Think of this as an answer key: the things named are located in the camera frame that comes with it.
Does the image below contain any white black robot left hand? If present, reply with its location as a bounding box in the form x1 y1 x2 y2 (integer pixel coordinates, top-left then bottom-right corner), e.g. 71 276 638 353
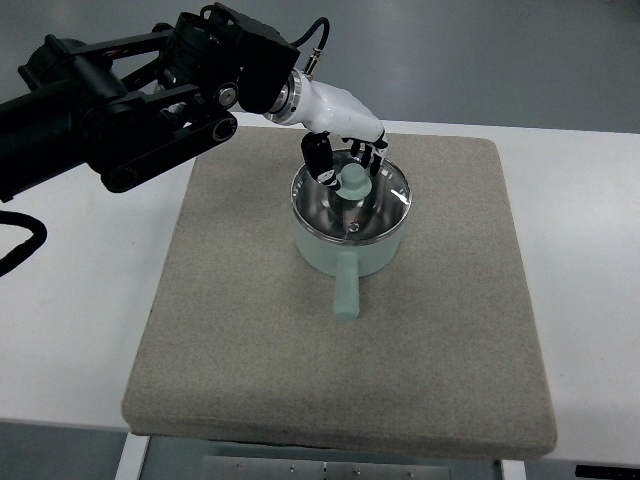
264 69 388 191

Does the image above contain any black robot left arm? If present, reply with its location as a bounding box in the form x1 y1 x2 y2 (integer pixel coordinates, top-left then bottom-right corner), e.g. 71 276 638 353
1 3 300 202

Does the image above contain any mint green saucepan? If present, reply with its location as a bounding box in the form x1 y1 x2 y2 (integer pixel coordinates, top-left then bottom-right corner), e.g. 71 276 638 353
291 149 413 324

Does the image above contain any black label strip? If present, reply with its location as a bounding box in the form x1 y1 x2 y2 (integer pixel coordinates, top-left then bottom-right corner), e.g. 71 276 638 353
575 464 640 480

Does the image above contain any beige felt mat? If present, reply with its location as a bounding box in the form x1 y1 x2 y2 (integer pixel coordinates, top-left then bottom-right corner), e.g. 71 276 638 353
121 127 557 459

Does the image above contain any glass lid with green knob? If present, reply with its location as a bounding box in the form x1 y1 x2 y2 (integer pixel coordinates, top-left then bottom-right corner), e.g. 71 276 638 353
291 150 412 246

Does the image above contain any grey metal bracket plate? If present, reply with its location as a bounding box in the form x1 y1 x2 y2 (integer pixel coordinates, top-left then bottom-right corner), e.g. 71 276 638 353
200 456 451 480

